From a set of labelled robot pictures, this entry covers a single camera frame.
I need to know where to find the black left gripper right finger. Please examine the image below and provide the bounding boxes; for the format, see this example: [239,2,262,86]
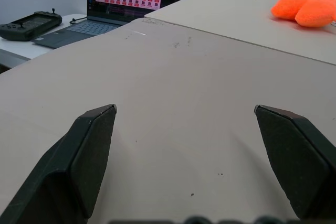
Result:
[254,104,336,220]

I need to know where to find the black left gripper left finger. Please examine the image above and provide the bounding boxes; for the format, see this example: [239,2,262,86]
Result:
[0,104,118,224]

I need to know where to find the white side table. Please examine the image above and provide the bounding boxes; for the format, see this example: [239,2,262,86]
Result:
[0,14,88,70]

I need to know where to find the black handheld remote controller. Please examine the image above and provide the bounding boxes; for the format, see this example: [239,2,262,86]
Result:
[0,8,63,42]

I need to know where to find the beige adjoining table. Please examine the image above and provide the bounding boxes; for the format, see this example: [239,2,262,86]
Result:
[144,0,336,66]

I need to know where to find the orange plush toy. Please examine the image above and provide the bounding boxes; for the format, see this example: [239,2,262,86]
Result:
[270,0,336,28]

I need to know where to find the grey open laptop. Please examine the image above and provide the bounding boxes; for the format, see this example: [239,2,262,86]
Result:
[30,0,185,49]

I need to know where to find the black laptop cable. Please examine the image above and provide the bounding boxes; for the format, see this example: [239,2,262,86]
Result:
[69,16,88,25]

